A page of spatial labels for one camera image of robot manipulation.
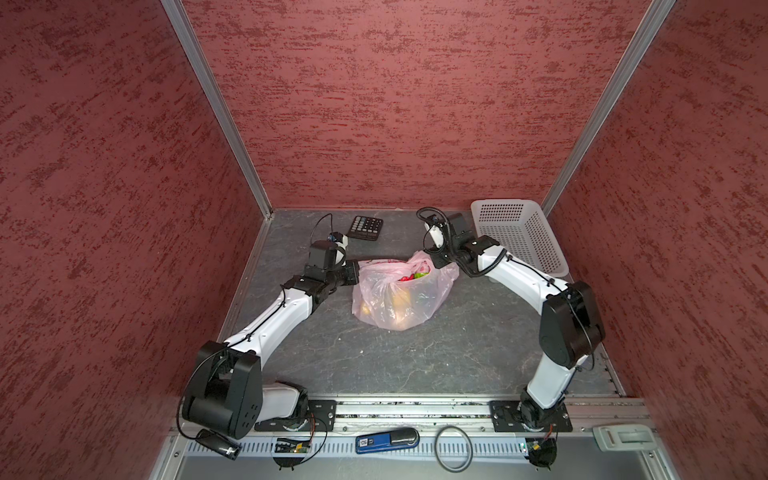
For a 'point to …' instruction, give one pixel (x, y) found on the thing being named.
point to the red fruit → (406, 278)
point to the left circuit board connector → (290, 452)
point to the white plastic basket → (518, 226)
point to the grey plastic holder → (625, 437)
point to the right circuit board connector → (541, 452)
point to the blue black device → (396, 439)
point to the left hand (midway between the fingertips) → (358, 271)
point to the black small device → (219, 443)
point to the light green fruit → (421, 274)
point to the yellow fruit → (401, 304)
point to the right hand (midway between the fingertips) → (436, 254)
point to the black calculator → (366, 228)
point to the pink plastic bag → (378, 277)
